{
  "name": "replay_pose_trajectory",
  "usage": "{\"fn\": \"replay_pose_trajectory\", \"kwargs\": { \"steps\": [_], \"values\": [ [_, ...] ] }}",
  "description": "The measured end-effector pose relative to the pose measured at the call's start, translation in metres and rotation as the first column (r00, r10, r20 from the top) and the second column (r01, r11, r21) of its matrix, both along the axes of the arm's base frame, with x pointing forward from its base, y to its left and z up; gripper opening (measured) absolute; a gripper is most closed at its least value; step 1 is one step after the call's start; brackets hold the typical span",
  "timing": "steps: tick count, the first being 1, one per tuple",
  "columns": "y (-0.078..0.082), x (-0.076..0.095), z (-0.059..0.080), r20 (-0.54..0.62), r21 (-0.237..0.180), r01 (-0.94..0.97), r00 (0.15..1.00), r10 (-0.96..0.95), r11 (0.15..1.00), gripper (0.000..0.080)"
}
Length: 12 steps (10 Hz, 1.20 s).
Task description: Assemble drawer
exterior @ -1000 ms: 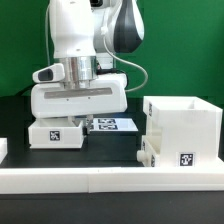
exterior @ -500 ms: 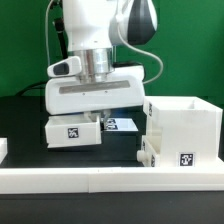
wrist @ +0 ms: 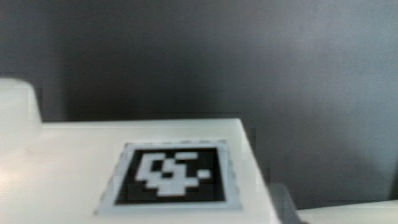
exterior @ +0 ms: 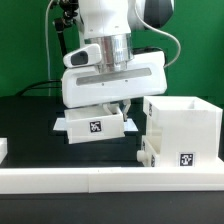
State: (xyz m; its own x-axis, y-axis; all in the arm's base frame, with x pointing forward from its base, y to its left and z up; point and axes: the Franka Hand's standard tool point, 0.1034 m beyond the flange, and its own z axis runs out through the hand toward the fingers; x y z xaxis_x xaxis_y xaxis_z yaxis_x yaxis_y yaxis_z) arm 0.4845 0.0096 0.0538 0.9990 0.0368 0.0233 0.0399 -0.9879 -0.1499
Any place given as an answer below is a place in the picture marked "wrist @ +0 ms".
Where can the white drawer box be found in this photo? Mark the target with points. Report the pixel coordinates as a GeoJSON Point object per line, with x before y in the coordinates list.
{"type": "Point", "coordinates": [138, 172]}

